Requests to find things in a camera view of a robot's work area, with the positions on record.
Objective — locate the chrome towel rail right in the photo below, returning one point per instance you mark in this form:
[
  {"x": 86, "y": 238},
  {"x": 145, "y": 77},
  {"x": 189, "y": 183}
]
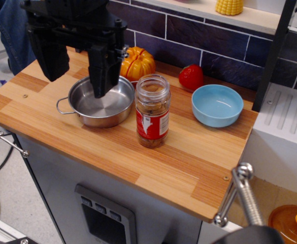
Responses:
[{"x": 241, "y": 189}]

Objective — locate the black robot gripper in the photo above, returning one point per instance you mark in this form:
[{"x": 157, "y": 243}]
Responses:
[{"x": 77, "y": 19}]

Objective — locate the clear almond jar red label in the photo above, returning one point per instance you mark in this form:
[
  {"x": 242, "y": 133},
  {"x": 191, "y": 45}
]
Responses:
[{"x": 153, "y": 98}]

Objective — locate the orange toy pumpkin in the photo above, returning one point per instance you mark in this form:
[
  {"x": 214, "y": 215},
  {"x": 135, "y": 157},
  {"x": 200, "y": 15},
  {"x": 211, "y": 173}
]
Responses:
[{"x": 138, "y": 64}]

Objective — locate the light blue bowl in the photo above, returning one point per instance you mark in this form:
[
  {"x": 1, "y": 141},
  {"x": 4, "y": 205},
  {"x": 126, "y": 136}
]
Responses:
[{"x": 217, "y": 106}]

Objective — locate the yellow toy corn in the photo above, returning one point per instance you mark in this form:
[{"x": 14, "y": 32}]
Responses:
[{"x": 229, "y": 7}]

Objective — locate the white toy sink drainboard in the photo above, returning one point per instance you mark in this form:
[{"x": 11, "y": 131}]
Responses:
[{"x": 278, "y": 115}]

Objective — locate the person leg blue jeans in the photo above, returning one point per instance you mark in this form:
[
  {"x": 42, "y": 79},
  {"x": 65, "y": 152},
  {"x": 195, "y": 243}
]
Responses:
[{"x": 13, "y": 20}]

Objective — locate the black rounded object foreground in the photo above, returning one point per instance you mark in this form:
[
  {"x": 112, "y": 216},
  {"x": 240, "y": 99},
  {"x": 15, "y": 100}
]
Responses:
[{"x": 252, "y": 234}]

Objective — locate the grey dishwasher control panel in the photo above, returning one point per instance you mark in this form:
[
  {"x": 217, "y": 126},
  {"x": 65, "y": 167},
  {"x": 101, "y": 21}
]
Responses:
[{"x": 106, "y": 220}]

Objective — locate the red toy strawberry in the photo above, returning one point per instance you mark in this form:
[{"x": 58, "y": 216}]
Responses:
[{"x": 191, "y": 77}]

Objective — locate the orange plastic lid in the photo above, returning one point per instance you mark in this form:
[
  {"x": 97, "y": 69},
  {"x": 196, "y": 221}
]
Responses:
[{"x": 284, "y": 220}]

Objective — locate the small stainless steel pot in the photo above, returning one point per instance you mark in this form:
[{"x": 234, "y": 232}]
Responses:
[{"x": 105, "y": 112}]

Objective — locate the black vertical post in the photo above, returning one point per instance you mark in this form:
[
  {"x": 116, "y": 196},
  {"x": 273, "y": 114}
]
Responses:
[{"x": 274, "y": 52}]

